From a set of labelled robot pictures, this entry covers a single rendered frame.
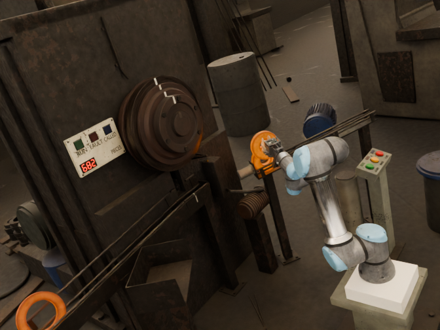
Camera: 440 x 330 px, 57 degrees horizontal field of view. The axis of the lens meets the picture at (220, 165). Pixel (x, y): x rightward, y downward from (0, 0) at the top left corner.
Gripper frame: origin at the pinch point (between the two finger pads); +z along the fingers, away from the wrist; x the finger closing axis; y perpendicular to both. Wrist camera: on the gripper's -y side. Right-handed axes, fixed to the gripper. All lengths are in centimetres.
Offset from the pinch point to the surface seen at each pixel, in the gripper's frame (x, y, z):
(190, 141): 38.7, 17.9, -1.1
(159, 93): 46, 43, 7
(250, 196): 13.6, -31.5, -1.9
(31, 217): 145, -44, 74
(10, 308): 186, -101, 59
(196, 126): 33.2, 21.8, 4.1
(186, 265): 63, -12, -47
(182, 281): 68, -11, -55
